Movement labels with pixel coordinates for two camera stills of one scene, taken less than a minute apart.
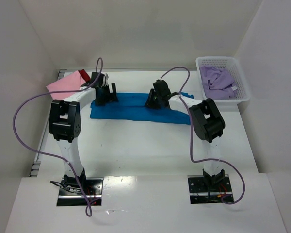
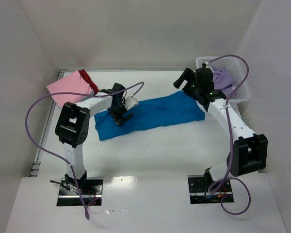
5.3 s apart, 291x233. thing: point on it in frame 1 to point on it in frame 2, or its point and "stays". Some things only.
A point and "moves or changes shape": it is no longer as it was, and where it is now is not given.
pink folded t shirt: x=71 y=82 stays
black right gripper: x=154 y=102 to x=190 y=79
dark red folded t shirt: x=85 y=74 stays
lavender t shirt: x=217 y=84 stays
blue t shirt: x=133 y=106 moves or changes shape
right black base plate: x=206 y=189 stays
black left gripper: x=107 y=96 to x=119 y=116
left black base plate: x=71 y=193 stays
